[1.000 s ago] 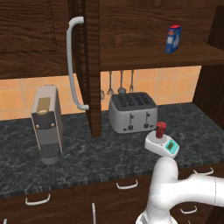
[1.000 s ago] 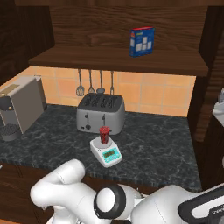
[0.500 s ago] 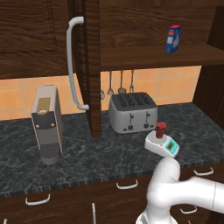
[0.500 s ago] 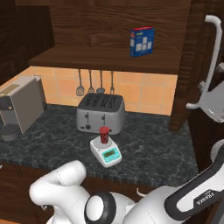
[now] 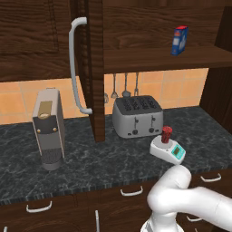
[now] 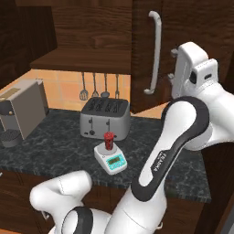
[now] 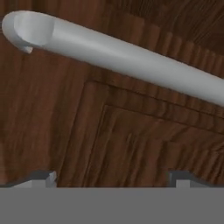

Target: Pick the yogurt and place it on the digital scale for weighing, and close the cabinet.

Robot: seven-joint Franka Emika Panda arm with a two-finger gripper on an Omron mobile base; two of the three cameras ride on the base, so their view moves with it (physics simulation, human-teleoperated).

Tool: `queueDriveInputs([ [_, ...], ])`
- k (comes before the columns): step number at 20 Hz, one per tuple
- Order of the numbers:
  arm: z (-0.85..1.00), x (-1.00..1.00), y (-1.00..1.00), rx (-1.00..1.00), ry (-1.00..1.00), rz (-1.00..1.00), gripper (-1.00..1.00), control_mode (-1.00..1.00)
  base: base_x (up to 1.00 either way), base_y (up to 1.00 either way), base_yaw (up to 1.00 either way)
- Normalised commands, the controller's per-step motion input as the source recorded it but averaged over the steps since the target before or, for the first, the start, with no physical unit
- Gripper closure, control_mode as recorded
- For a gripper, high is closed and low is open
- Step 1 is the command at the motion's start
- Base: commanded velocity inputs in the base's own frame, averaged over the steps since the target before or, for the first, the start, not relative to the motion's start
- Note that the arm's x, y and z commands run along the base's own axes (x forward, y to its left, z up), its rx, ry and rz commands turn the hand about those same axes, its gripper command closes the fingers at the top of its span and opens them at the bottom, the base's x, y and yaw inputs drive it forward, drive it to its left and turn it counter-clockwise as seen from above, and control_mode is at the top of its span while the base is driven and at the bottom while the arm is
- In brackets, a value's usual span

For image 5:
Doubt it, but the silver four-slot toaster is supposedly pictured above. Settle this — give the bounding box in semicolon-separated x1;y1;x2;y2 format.
111;94;165;140

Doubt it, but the long grey cabinet door handle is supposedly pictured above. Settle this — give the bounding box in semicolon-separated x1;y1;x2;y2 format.
68;16;93;115

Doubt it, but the dark wood drawer front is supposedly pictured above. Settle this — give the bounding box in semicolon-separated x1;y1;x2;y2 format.
189;168;232;198
0;193;78;232
87;179;158;232

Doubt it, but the dark wood closed cabinet door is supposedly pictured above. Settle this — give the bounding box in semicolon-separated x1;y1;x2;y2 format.
0;0;78;83

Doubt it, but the white digital scale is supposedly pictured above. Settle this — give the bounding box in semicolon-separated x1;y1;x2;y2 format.
149;134;187;166

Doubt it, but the red speckled cup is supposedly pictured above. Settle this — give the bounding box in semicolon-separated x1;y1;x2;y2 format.
160;125;174;145

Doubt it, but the dark wood cabinet with shelf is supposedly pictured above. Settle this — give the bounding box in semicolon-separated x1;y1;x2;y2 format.
101;0;232;75

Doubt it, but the dark wood open cabinet door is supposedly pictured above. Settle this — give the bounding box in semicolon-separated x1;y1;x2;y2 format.
70;0;106;143

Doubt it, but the grey vertical cupboard handle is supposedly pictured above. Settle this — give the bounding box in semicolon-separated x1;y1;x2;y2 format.
94;209;101;232

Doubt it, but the grey and black coffee machine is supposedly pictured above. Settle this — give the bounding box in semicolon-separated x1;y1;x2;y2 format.
32;87;66;172

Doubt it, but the blue carton with red top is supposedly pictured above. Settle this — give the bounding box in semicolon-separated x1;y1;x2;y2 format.
170;25;189;57

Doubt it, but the dark wood side panel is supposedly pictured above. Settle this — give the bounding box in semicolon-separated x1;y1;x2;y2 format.
199;5;232;134

